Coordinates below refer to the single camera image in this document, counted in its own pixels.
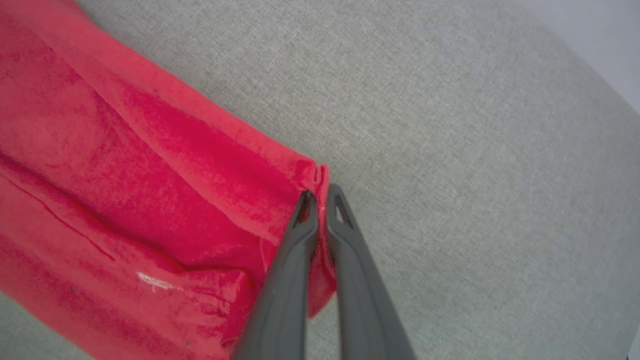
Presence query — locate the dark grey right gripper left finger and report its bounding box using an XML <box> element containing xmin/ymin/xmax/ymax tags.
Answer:
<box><xmin>233</xmin><ymin>189</ymin><xmax>320</xmax><ymax>360</ymax></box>

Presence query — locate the grey fabric sofa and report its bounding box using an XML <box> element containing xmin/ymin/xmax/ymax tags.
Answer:
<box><xmin>0</xmin><ymin>0</ymin><xmax>640</xmax><ymax>360</ymax></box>

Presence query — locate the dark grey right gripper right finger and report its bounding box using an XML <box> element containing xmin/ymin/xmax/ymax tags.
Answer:
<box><xmin>326</xmin><ymin>183</ymin><xmax>417</xmax><ymax>360</ymax></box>

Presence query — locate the red and white jersey garment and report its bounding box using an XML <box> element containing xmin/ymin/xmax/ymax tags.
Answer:
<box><xmin>0</xmin><ymin>0</ymin><xmax>339</xmax><ymax>360</ymax></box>

